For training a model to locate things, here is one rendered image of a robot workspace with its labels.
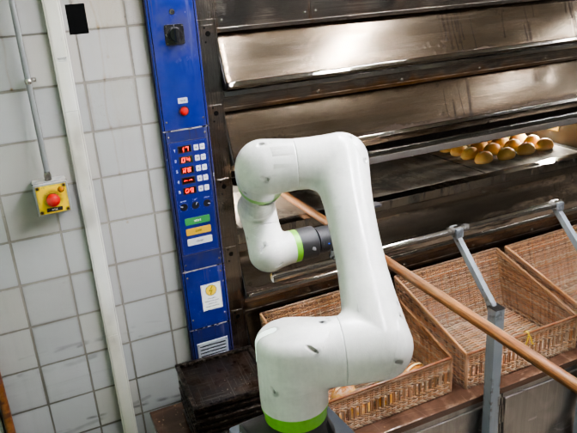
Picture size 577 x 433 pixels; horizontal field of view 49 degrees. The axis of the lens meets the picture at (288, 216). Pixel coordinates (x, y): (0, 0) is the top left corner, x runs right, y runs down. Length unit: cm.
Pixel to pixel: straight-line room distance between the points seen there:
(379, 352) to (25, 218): 133
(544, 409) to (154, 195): 172
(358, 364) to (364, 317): 9
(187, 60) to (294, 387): 125
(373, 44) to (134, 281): 121
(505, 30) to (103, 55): 158
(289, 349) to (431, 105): 166
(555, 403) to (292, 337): 182
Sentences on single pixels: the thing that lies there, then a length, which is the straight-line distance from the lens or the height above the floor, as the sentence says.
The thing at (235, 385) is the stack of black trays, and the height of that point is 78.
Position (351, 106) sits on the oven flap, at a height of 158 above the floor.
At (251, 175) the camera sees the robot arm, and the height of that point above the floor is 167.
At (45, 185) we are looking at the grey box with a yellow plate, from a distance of 206.
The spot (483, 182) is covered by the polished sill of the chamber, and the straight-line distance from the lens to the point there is 288.
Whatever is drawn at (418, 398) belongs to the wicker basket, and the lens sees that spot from 241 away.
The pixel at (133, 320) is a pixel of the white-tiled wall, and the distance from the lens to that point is 234.
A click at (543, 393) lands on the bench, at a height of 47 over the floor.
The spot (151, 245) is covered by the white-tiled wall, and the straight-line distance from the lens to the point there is 225.
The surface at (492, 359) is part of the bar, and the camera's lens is 237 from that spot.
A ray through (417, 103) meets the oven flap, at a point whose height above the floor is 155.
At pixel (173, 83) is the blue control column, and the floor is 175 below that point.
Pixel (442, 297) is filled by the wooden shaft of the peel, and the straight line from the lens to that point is 180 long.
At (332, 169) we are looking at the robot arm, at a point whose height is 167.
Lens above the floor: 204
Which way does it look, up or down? 21 degrees down
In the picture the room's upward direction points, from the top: 4 degrees counter-clockwise
